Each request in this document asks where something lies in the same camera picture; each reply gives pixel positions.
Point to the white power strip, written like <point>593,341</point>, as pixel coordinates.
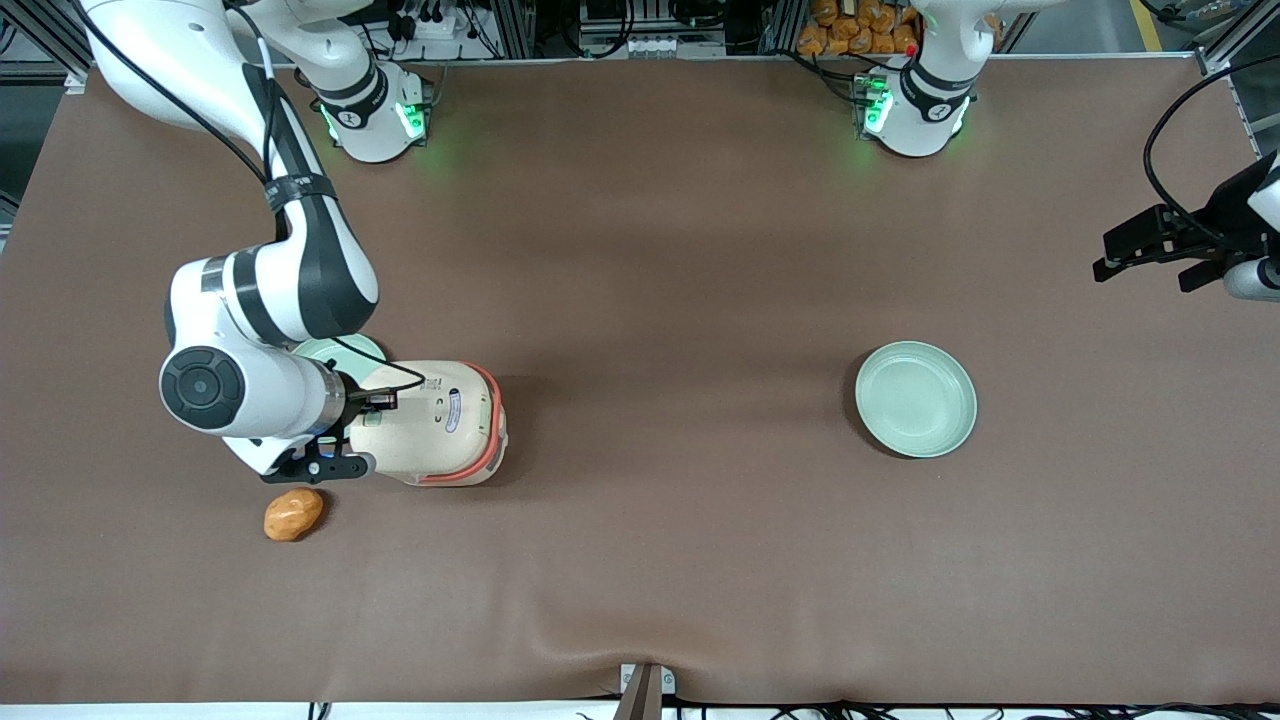
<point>440,22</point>

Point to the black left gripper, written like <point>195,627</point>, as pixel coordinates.
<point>1222,209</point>

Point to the brown table cover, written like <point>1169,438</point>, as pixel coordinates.
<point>700,260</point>

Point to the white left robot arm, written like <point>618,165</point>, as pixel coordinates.
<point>925,110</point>

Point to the bag of orange breads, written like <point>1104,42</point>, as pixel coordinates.
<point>860,25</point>

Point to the cream rice cooker orange trim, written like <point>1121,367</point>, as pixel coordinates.
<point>440,430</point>

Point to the brown potato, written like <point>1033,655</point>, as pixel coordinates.
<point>293,514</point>

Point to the metal camera mount clamp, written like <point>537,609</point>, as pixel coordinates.
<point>645,692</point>

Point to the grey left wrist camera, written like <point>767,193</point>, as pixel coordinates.
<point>1255,280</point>

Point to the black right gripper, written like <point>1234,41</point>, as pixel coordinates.
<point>353,401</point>

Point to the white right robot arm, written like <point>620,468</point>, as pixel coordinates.
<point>300,270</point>

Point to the pale green plate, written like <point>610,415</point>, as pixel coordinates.
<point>355,350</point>
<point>915,400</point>

